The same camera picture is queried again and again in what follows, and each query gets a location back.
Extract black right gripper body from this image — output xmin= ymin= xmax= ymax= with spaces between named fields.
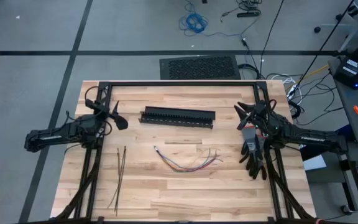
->
xmin=249 ymin=107 xmax=281 ymax=138

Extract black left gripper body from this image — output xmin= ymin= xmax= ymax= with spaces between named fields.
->
xmin=99 ymin=107 xmax=117 ymax=125

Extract multicoloured wire harness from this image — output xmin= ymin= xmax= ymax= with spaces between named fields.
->
xmin=153 ymin=146 xmax=224 ymax=174

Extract black slotted cable tray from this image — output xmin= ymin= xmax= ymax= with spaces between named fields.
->
xmin=138 ymin=106 xmax=216 ymax=130

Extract black perforated floor mat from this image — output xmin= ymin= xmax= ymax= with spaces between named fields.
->
xmin=158 ymin=55 xmax=242 ymax=81

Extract white paper sheet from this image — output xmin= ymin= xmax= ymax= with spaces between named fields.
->
xmin=302 ymin=154 xmax=328 ymax=172

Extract dark blue padded bar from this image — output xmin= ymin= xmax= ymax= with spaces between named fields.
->
xmin=334 ymin=123 xmax=356 ymax=142

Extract grey side desk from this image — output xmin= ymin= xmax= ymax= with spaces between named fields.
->
xmin=328 ymin=57 xmax=358 ymax=146

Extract grey keyboard cart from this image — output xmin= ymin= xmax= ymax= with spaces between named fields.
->
xmin=303 ymin=139 xmax=358 ymax=224

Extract black power strip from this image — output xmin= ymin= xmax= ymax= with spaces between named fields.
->
xmin=236 ymin=9 xmax=262 ymax=19

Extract black desktop device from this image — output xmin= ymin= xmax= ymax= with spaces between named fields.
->
xmin=333 ymin=30 xmax=358 ymax=90

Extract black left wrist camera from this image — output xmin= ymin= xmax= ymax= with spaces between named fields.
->
xmin=85 ymin=98 xmax=111 ymax=114

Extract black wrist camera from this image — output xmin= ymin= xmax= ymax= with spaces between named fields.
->
xmin=85 ymin=98 xmax=111 ymax=114
xmin=252 ymin=99 xmax=267 ymax=110

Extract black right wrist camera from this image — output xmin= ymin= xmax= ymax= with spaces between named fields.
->
xmin=252 ymin=99 xmax=267 ymax=110

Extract black tangled floor cable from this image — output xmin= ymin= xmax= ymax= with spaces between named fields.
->
xmin=289 ymin=72 xmax=345 ymax=127

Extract white floor cable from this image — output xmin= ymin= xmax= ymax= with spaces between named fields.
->
xmin=265 ymin=73 xmax=304 ymax=105

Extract black looped floor cable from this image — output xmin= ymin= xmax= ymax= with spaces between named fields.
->
xmin=237 ymin=63 xmax=262 ymax=80

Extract yellow floor cable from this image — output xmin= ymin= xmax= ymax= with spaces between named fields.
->
xmin=286 ymin=63 xmax=331 ymax=91

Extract long black floor cable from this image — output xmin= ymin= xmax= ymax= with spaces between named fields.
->
xmin=259 ymin=0 xmax=285 ymax=79

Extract thin black slanted cable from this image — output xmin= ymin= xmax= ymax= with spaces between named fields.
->
xmin=296 ymin=0 xmax=356 ymax=86

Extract blue coiled cable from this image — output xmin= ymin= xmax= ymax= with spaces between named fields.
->
xmin=178 ymin=0 xmax=245 ymax=39

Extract black coiled cable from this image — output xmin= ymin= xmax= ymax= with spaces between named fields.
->
xmin=220 ymin=0 xmax=264 ymax=23

